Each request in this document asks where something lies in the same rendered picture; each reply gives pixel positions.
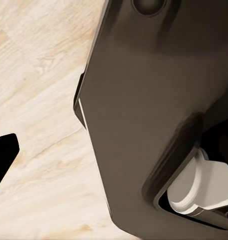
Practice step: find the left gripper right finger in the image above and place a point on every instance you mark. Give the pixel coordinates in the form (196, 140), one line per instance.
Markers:
(223, 146)

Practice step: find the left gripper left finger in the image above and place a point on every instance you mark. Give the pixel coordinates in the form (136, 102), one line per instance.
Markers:
(9, 149)

